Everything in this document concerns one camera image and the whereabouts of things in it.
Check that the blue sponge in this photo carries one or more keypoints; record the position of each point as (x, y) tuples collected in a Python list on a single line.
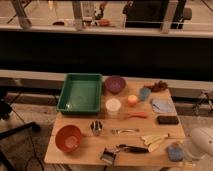
[(175, 153)]

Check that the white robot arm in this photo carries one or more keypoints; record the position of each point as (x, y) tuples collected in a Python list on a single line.
[(199, 143)]

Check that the purple bowl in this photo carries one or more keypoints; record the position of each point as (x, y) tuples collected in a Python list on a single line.
[(115, 84)]

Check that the red bowl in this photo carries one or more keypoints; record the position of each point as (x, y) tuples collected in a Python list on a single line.
[(68, 138)]

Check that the green plastic tray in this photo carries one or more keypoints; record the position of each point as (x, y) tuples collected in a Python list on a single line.
[(80, 94)]

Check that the orange cup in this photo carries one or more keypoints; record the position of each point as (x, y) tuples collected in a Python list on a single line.
[(132, 100)]

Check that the blue brush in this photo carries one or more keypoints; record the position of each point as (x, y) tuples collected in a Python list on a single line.
[(144, 93)]

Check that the small metal cup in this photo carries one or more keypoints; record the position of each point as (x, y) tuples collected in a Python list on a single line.
[(96, 127)]

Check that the metal fork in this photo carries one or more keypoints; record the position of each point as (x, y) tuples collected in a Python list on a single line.
[(119, 131)]

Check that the orange carrot toy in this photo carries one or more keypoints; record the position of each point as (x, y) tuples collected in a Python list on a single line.
[(137, 114)]

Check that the wooden table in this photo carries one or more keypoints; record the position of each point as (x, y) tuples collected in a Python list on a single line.
[(91, 147)]

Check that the light blue cloth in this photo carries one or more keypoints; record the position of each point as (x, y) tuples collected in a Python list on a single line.
[(162, 106)]

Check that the black rectangular block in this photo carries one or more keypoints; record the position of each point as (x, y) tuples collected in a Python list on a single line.
[(167, 120)]

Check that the black handled utensil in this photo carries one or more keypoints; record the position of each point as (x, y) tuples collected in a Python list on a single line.
[(132, 149)]

